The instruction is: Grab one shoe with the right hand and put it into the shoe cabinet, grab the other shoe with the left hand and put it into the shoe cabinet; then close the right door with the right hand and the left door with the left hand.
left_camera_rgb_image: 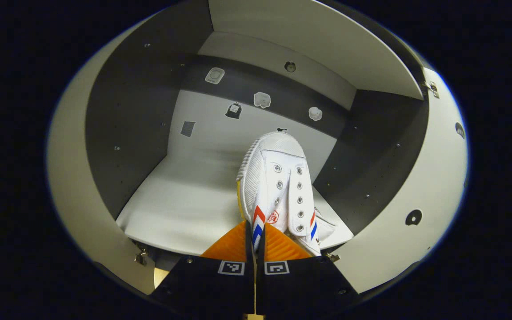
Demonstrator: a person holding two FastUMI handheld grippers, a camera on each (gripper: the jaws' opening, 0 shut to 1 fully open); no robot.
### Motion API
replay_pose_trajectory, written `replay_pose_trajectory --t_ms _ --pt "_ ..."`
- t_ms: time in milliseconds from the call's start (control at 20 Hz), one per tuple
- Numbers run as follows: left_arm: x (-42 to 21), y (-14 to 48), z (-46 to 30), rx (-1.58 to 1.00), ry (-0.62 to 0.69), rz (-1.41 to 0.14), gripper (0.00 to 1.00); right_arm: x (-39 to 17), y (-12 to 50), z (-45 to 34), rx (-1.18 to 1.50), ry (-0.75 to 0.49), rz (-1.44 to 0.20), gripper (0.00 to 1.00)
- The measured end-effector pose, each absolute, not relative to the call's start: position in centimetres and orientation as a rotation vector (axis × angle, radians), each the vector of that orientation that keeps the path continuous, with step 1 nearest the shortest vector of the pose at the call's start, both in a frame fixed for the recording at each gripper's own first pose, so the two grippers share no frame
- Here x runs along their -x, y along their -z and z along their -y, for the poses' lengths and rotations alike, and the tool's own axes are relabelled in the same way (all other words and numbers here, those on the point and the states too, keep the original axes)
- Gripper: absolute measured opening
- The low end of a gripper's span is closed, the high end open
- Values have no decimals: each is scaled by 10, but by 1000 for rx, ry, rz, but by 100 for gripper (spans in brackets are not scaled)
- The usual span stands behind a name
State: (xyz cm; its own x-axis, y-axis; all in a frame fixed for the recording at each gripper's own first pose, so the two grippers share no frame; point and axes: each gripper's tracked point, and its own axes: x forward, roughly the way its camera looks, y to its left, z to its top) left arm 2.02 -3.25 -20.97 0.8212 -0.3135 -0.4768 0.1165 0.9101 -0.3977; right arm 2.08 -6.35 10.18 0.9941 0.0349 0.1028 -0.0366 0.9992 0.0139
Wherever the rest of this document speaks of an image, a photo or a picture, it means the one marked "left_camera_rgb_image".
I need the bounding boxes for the white cabinet shelf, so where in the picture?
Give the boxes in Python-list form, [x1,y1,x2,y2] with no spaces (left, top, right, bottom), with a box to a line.
[207,0,424,100]

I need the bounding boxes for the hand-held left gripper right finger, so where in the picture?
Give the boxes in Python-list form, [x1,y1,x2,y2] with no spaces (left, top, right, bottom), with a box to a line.
[256,222,361,317]

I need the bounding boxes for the white cabinet door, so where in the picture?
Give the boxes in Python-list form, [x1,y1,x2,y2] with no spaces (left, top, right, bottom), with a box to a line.
[46,18,156,295]
[334,67,468,294]

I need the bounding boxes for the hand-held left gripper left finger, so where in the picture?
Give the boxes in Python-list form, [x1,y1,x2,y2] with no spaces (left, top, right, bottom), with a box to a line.
[149,220,256,317]

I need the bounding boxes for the white and grey shoe cabinet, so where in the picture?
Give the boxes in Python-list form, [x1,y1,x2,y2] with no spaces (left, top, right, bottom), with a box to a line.
[85,0,430,267]

